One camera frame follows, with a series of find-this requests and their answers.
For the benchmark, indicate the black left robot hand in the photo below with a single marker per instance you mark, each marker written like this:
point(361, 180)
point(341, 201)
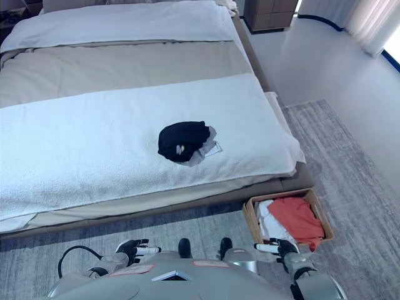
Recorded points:
point(132, 248)

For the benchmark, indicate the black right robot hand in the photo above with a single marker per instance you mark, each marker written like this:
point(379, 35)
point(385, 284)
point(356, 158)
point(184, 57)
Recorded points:
point(286, 247)

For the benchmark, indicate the black garment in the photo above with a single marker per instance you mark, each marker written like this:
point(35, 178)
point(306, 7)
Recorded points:
point(181, 137)

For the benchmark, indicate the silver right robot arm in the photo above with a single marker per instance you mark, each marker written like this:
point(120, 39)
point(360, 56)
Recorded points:
point(309, 275)

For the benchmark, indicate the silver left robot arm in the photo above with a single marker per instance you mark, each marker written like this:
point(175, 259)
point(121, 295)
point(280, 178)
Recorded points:
point(106, 264)

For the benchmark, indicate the woven wicker basket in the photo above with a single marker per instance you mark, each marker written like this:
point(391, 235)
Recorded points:
point(250, 215)

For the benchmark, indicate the beige bed sheet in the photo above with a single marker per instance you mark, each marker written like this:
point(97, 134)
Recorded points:
point(156, 200)

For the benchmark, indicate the white bed cover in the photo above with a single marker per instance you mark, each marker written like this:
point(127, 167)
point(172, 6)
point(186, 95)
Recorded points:
point(109, 22)

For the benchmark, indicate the white cloth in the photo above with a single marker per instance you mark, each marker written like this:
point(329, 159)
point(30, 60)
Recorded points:
point(268, 223)

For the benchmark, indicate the orange cloth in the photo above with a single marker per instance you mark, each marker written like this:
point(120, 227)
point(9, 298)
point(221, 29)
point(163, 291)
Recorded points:
point(297, 218)

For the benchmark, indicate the silver right robot leg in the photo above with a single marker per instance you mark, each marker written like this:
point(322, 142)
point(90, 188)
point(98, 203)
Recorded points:
point(240, 257)

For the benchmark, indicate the silver robot leg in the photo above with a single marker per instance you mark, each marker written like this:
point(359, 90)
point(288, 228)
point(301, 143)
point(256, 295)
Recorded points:
point(240, 257)
point(185, 248)

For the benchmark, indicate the silver left robot leg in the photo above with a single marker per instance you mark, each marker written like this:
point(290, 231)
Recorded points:
point(185, 248)

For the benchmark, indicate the grey robot torso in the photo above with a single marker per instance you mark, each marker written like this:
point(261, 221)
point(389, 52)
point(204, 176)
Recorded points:
point(175, 287)

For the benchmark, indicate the white fleece blanket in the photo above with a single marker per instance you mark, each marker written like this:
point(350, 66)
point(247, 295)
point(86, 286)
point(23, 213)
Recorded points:
point(78, 150)

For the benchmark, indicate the beige duvet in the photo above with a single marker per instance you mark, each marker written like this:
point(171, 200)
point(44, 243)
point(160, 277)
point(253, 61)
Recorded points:
point(125, 65)

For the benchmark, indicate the wooden nightstand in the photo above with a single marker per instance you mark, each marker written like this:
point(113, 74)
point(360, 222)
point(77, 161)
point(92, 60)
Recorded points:
point(268, 12)

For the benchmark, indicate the sheer white curtain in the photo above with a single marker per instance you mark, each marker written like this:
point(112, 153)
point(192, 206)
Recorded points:
point(368, 22)

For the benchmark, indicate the cream pillow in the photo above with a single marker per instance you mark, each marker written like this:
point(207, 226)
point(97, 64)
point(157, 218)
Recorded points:
point(229, 6)

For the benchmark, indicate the dark bedside furniture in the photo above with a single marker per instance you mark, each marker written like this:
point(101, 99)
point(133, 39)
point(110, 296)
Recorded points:
point(12, 15)

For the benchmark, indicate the brown bed frame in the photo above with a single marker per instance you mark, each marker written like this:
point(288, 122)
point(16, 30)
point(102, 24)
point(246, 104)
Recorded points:
point(300, 179)

